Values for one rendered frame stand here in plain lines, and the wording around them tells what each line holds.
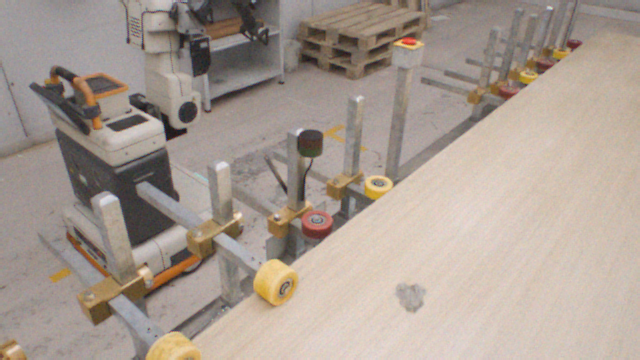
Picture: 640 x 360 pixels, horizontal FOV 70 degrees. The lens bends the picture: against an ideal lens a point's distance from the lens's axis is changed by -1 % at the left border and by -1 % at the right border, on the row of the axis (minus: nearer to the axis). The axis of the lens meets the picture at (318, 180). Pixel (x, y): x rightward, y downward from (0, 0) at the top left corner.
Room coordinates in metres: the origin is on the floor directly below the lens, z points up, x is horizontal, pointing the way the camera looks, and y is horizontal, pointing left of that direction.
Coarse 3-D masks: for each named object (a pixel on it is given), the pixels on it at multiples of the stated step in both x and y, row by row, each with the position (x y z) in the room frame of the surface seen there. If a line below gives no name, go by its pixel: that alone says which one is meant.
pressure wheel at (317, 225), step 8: (304, 216) 0.95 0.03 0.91; (312, 216) 0.95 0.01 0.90; (320, 216) 0.96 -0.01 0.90; (328, 216) 0.95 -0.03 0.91; (304, 224) 0.92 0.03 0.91; (312, 224) 0.92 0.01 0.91; (320, 224) 0.92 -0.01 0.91; (328, 224) 0.92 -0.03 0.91; (304, 232) 0.91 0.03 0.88; (312, 232) 0.90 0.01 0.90; (320, 232) 0.90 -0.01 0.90; (328, 232) 0.91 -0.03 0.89
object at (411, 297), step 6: (396, 288) 0.71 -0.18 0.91; (402, 288) 0.70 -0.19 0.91; (408, 288) 0.71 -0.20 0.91; (414, 288) 0.70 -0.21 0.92; (420, 288) 0.71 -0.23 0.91; (396, 294) 0.70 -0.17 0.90; (402, 294) 0.69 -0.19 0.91; (408, 294) 0.68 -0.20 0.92; (414, 294) 0.69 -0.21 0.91; (420, 294) 0.69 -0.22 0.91; (402, 300) 0.67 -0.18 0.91; (408, 300) 0.67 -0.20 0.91; (414, 300) 0.68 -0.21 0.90; (420, 300) 0.67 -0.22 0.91; (408, 306) 0.66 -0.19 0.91; (414, 306) 0.65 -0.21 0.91; (420, 306) 0.66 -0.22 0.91
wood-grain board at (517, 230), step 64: (576, 64) 2.28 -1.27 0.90; (512, 128) 1.52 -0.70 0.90; (576, 128) 1.54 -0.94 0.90; (448, 192) 1.09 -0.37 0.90; (512, 192) 1.10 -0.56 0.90; (576, 192) 1.12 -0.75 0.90; (320, 256) 0.81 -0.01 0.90; (384, 256) 0.82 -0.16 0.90; (448, 256) 0.82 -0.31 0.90; (512, 256) 0.83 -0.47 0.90; (576, 256) 0.84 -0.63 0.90; (256, 320) 0.61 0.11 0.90; (320, 320) 0.62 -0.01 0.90; (384, 320) 0.63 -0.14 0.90; (448, 320) 0.63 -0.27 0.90; (512, 320) 0.64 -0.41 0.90; (576, 320) 0.64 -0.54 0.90
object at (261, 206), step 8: (232, 184) 1.15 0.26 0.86; (232, 192) 1.13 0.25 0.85; (240, 192) 1.11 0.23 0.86; (248, 192) 1.11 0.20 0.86; (240, 200) 1.11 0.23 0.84; (248, 200) 1.08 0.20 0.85; (256, 200) 1.08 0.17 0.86; (264, 200) 1.08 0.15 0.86; (256, 208) 1.06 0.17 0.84; (264, 208) 1.04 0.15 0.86; (272, 208) 1.04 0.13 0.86; (264, 216) 1.04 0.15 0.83; (296, 224) 0.97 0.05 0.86; (296, 232) 0.96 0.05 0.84; (304, 240) 0.94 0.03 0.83; (312, 240) 0.93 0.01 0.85; (320, 240) 0.92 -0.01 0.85
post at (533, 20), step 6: (534, 18) 2.38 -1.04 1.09; (528, 24) 2.39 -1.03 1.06; (534, 24) 2.37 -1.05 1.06; (528, 30) 2.39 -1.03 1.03; (534, 30) 2.39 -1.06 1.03; (528, 36) 2.38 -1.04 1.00; (528, 42) 2.38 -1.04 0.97; (522, 48) 2.39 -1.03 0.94; (528, 48) 2.37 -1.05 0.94; (522, 54) 2.38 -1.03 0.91; (528, 54) 2.40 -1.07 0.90; (522, 60) 2.38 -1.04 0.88; (516, 66) 2.39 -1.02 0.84; (522, 66) 2.37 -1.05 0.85; (516, 84) 2.38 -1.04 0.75
